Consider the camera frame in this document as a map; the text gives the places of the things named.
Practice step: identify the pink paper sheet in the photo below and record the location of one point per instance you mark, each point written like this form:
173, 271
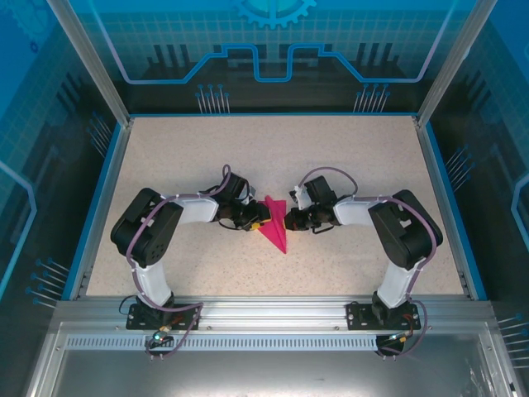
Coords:
274, 231

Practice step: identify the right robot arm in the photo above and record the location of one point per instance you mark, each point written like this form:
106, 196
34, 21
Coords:
407, 235

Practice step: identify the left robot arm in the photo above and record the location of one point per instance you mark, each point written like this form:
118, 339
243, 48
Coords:
144, 231

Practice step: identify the blue table edge strip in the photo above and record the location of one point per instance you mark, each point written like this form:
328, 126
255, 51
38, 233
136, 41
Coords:
89, 215
458, 215

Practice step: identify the grey metal tray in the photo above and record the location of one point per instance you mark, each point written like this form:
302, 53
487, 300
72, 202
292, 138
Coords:
264, 376

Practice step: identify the aluminium mounting rail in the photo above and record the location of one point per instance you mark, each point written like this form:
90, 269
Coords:
268, 314

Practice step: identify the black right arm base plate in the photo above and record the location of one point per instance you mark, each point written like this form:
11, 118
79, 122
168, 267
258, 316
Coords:
356, 318

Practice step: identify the aluminium side rail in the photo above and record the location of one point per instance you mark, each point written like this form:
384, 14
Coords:
444, 207
103, 207

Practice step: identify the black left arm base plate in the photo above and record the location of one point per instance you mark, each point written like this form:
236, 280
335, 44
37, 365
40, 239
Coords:
136, 320

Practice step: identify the aluminium frame post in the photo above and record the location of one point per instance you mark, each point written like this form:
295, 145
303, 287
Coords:
95, 66
450, 70

